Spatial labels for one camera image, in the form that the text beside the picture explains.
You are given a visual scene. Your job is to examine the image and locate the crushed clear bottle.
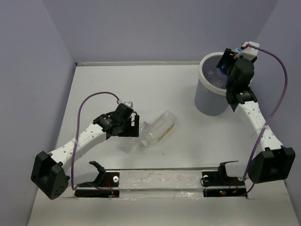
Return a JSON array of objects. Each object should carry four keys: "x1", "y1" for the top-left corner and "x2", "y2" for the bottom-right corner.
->
[{"x1": 119, "y1": 121, "x2": 150, "y2": 152}]

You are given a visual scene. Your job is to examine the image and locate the small blue label bottle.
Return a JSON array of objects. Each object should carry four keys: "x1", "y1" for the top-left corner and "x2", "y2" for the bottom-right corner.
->
[{"x1": 216, "y1": 48, "x2": 242, "y2": 76}]

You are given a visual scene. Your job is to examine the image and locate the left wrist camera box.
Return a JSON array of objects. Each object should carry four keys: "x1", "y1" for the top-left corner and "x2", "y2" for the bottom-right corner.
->
[{"x1": 117, "y1": 100, "x2": 134, "y2": 109}]

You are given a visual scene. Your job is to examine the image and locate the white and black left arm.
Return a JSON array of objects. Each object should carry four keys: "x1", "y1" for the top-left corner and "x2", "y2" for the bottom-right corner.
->
[{"x1": 31, "y1": 102, "x2": 140, "y2": 200}]

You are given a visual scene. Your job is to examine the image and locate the white foam strip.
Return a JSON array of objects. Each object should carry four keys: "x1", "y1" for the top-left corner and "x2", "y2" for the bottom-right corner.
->
[{"x1": 119, "y1": 169, "x2": 203, "y2": 199}]

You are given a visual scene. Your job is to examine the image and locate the grey bin with white rim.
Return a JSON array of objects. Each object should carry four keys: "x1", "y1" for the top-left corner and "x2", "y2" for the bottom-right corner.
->
[{"x1": 194, "y1": 52, "x2": 253, "y2": 116}]

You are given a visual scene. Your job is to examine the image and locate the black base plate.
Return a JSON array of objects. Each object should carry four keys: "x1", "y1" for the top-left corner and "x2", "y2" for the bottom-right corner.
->
[
  {"x1": 74, "y1": 161, "x2": 120, "y2": 198},
  {"x1": 200, "y1": 161, "x2": 247, "y2": 197}
]

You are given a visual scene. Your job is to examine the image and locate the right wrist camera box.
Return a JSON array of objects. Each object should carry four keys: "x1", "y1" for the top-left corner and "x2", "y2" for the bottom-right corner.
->
[{"x1": 234, "y1": 41, "x2": 260, "y2": 63}]

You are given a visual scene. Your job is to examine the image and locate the blue label bottle white cap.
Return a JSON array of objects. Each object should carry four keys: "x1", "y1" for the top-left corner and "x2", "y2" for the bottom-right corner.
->
[{"x1": 203, "y1": 68, "x2": 220, "y2": 80}]

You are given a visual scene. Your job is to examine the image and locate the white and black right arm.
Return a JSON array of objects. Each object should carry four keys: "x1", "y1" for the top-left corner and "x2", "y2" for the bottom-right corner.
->
[{"x1": 216, "y1": 46, "x2": 295, "y2": 185}]

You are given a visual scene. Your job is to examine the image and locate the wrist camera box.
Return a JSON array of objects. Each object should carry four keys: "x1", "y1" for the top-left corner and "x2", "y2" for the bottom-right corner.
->
[
  {"x1": 234, "y1": 41, "x2": 260, "y2": 63},
  {"x1": 117, "y1": 100, "x2": 134, "y2": 109}
]

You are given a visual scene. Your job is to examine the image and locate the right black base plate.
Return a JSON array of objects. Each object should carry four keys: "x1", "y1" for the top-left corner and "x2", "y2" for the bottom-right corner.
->
[{"x1": 200, "y1": 161, "x2": 247, "y2": 197}]

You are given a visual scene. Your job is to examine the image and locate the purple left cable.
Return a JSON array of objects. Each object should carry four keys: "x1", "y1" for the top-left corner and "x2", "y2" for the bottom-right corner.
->
[{"x1": 70, "y1": 91, "x2": 123, "y2": 193}]

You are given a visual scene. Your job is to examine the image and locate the clear slim bottle blue cap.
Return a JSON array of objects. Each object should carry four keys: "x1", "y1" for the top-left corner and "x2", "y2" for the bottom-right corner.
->
[{"x1": 211, "y1": 80, "x2": 224, "y2": 89}]

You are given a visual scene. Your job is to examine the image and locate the large ribbed clear bottle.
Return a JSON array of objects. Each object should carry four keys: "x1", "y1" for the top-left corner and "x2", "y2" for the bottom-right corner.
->
[{"x1": 141, "y1": 110, "x2": 177, "y2": 147}]

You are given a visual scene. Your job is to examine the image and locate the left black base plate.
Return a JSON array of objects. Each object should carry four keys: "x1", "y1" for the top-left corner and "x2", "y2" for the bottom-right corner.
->
[{"x1": 74, "y1": 161, "x2": 120, "y2": 198}]

